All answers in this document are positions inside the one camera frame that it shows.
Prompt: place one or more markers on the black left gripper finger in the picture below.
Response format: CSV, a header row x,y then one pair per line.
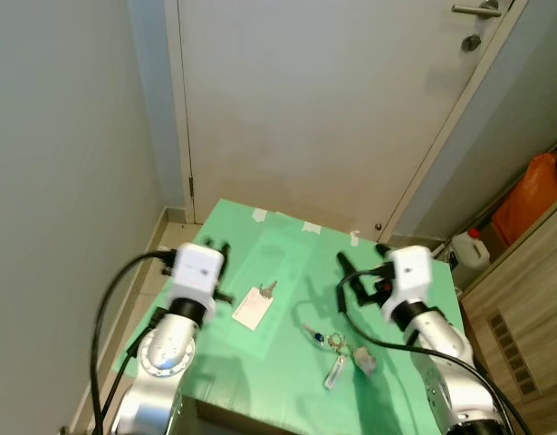
x,y
225,296
225,251

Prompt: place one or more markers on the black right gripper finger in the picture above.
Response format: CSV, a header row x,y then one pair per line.
x,y
348,269
384,254

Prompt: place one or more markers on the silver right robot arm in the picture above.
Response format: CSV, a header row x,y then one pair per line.
x,y
441,342

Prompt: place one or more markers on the white tag with key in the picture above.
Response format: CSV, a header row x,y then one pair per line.
x,y
251,310

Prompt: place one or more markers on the white tape piece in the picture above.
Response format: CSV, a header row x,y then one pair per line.
x,y
259,215
354,238
312,227

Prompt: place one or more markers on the green table cover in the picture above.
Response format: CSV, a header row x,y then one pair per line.
x,y
287,263

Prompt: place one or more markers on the metal door hinge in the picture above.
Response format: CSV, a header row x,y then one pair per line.
x,y
189,186

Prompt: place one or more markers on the white jug red cap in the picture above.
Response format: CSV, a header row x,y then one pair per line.
x,y
471,252

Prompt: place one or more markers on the key bunch with fobs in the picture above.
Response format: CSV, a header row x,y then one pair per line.
x,y
336,372

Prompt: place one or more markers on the white door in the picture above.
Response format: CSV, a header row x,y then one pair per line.
x,y
332,109

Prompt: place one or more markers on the wooden cabinet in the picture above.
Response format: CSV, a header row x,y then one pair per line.
x,y
532,299

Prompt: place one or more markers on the round door lock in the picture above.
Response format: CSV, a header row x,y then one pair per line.
x,y
471,43

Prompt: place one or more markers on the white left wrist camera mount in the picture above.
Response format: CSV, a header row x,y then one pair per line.
x,y
195,270

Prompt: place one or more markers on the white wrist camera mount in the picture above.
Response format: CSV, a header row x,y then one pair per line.
x,y
195,270
410,272

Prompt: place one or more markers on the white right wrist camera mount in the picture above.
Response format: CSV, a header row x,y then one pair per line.
x,y
410,272

